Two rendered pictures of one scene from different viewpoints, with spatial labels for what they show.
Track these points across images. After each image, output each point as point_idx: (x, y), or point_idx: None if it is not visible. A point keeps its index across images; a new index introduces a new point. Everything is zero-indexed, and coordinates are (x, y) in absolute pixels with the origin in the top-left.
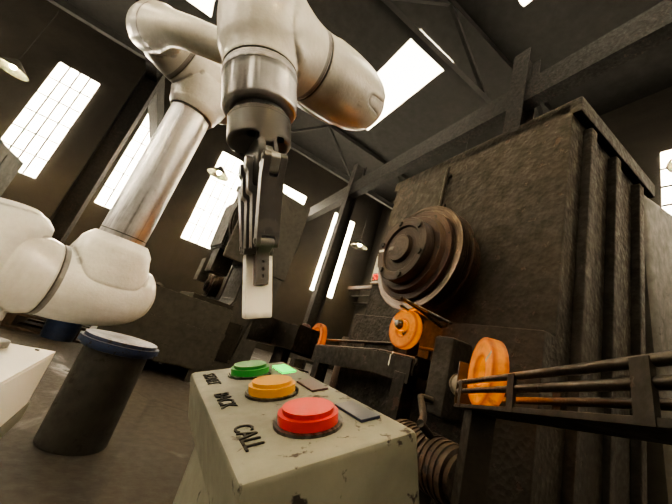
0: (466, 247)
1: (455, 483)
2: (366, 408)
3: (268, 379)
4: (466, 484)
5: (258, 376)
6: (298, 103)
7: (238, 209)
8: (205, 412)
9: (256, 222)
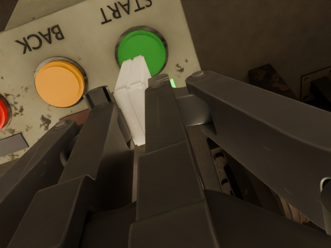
0: None
1: (267, 195)
2: (8, 153)
3: (59, 82)
4: (256, 201)
5: (118, 66)
6: None
7: (311, 106)
8: (21, 24)
9: (37, 149)
